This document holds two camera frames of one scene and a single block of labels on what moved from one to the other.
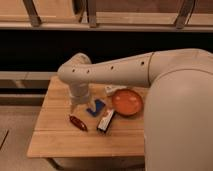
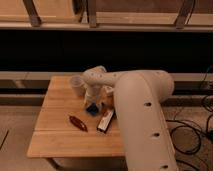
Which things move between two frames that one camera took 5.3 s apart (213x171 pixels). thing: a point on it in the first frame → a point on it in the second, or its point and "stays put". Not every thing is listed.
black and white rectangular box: x=105 y=121 stays put
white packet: x=109 y=90 stays put
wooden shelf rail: x=108 y=15 stays put
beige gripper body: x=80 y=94 → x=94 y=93
